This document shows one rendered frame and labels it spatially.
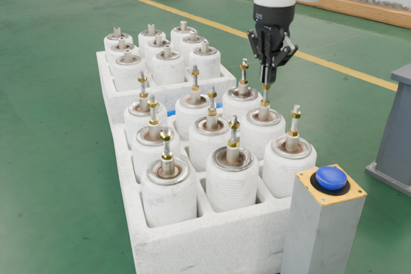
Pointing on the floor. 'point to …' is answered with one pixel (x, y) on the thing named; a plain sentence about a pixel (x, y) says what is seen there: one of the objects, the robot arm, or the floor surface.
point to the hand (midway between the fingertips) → (268, 74)
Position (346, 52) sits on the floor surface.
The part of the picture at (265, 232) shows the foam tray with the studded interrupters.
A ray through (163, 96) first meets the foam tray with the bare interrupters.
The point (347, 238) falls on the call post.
